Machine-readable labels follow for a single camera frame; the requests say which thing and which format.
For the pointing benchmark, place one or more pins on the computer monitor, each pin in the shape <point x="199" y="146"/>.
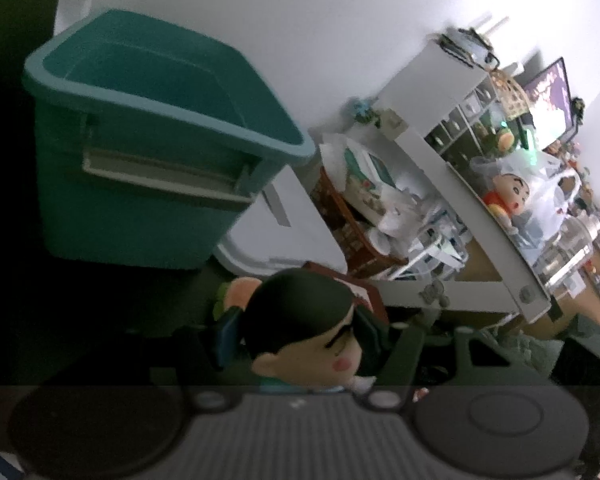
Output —
<point x="550" y="102"/>

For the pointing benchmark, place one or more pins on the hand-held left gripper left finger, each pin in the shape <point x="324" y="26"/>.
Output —
<point x="227" y="335"/>

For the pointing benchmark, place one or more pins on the metal mouse-shaped ornament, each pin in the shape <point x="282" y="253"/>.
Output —
<point x="432" y="294"/>

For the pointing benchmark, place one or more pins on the cartoon boy plush toy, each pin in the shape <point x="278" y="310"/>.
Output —
<point x="511" y="192"/>

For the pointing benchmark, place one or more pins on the patterned yellow basket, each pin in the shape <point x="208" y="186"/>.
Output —
<point x="511" y="91"/>

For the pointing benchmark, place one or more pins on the white wooden furniture frame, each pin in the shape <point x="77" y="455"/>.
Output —
<point x="480" y="240"/>

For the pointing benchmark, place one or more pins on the brown box with label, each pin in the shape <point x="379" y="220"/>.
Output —
<point x="367" y="294"/>

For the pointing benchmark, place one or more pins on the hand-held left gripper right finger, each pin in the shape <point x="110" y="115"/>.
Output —
<point x="375" y="345"/>

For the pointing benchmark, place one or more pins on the white cubby shelf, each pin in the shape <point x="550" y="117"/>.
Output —
<point x="430" y="80"/>

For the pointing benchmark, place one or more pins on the burger plush toy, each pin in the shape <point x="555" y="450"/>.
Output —
<point x="501" y="138"/>

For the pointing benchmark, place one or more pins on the brown woven basket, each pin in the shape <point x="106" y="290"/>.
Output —
<point x="341" y="222"/>

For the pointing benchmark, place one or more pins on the white storage bin lid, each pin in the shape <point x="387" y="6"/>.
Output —
<point x="290" y="240"/>

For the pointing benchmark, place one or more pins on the black-haired doll figure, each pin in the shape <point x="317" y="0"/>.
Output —
<point x="300" y="330"/>

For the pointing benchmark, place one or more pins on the small pale card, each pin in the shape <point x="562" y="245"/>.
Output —
<point x="391" y="122"/>

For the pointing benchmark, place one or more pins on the white rod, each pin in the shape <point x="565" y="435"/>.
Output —
<point x="497" y="26"/>
<point x="482" y="20"/>

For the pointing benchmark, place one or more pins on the brown basket with papers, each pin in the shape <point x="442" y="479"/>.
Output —
<point x="400" y="205"/>

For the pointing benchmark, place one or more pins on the small green plant figurine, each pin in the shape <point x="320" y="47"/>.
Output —
<point x="365" y="114"/>

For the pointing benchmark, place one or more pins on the white box with teal picture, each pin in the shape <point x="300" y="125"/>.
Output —
<point x="367" y="162"/>

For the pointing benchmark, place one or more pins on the teal plastic storage bin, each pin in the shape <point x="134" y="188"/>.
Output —
<point x="130" y="210"/>

